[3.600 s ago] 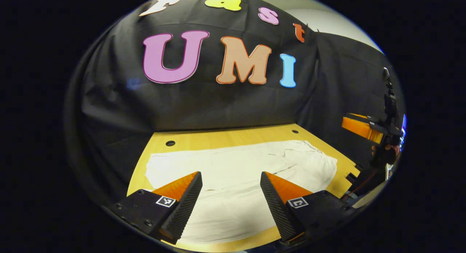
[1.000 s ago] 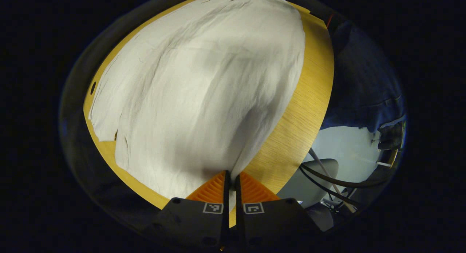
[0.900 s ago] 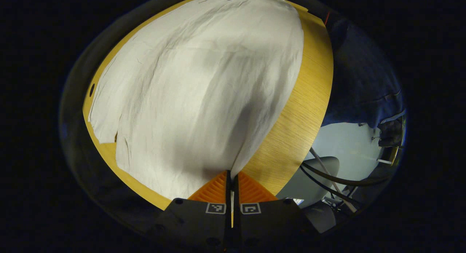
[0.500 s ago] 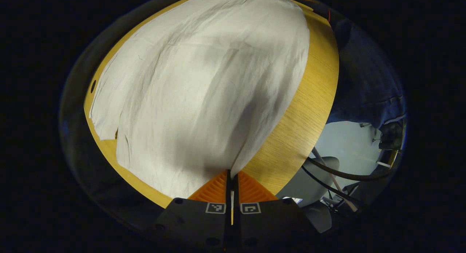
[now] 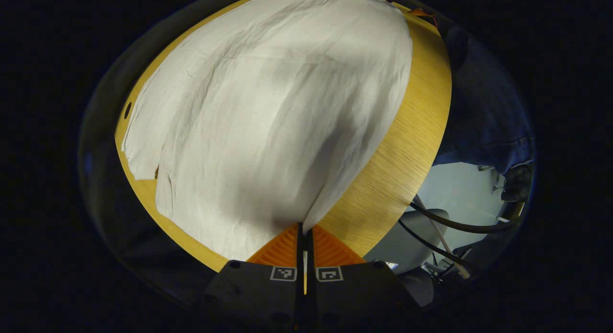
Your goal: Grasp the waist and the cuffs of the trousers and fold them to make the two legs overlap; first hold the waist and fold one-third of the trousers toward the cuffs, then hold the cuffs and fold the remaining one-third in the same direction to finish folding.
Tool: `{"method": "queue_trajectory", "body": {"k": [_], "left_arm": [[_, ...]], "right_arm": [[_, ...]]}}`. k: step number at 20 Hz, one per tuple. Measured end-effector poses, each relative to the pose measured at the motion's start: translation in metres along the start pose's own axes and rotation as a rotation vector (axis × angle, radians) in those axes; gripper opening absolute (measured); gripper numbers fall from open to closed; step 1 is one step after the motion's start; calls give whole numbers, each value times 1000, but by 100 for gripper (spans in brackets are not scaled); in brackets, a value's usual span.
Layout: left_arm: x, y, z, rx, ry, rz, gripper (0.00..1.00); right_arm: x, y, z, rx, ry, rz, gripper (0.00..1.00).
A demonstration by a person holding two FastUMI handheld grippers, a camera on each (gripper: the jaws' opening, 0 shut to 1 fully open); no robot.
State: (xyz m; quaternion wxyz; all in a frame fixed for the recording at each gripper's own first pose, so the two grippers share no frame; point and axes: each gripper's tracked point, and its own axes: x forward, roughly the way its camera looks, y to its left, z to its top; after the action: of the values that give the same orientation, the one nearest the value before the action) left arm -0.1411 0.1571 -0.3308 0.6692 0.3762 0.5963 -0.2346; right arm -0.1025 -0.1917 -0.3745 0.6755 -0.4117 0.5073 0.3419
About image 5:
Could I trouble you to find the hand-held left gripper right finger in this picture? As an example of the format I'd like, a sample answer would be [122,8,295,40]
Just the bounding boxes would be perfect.
[306,224,420,327]

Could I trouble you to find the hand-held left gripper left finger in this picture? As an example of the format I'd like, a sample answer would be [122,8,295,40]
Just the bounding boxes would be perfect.
[204,222,306,327]

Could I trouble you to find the white jeans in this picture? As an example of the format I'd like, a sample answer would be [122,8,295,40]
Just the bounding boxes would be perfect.
[121,0,413,263]

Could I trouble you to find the person's blue clothing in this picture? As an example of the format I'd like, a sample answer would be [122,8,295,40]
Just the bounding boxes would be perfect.
[433,24,536,175]

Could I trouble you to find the person's dark shoe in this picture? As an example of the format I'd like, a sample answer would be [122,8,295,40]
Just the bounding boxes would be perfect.
[500,164,533,203]

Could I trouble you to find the thin black cable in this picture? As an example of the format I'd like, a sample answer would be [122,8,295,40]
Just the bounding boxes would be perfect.
[397,219,479,276]

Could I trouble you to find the white cable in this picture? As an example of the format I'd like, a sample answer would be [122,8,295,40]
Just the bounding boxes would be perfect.
[413,195,472,280]

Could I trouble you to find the thick black cable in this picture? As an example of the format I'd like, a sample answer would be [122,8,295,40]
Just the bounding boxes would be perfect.
[409,201,527,234]

